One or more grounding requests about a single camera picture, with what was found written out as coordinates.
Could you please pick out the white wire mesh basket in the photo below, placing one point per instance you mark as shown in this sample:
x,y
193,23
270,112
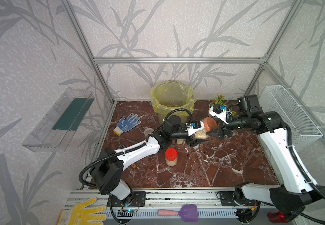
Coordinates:
x,y
278,99

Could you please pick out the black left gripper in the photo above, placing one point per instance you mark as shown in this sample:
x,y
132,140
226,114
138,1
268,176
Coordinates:
x,y
188,141

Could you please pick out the red black handheld tool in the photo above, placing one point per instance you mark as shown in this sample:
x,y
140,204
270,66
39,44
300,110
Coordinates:
x,y
278,217

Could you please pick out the potted artificial flower plant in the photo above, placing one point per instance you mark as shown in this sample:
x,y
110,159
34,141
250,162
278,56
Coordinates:
x,y
220,99

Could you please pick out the blue dotted white work glove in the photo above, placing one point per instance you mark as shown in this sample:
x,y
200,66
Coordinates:
x,y
125,124

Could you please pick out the blue wooden-handled garden fork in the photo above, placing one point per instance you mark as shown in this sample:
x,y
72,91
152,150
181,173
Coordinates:
x,y
126,156

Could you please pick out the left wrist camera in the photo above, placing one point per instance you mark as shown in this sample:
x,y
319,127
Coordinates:
x,y
192,128

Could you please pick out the red-lidded oatmeal jar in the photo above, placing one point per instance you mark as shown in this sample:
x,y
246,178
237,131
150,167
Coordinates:
x,y
171,157

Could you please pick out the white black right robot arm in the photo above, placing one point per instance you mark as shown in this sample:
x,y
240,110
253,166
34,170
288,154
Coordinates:
x,y
298,189

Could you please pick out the clear plastic wall shelf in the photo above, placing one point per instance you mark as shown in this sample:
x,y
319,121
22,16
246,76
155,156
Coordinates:
x,y
57,128

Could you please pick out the small open oatmeal jar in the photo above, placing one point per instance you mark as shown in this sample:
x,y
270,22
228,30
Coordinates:
x,y
180,141

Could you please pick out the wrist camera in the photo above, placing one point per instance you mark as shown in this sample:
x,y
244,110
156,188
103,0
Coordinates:
x,y
221,112
192,128

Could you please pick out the brown jar lid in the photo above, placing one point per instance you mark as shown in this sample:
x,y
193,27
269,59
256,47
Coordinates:
x,y
209,124

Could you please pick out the yellow dotted glove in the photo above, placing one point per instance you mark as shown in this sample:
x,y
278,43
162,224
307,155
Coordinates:
x,y
83,214

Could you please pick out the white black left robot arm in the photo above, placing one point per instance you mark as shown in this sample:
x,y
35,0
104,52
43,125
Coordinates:
x,y
105,173

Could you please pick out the purple pink-handled scoop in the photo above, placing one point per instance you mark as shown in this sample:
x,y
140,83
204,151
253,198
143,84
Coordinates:
x,y
188,213

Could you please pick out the open glass jar with oatmeal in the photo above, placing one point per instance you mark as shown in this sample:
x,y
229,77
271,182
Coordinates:
x,y
148,131

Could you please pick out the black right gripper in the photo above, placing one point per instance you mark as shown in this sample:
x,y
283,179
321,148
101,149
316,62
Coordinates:
x,y
219,134

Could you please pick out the brown-lidded oatmeal jar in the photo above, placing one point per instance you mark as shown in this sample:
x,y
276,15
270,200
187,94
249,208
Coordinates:
x,y
201,134

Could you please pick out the yellow plastic bin liner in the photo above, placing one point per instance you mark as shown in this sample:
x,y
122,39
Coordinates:
x,y
172,95

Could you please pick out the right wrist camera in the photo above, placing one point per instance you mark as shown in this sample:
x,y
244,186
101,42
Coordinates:
x,y
221,112

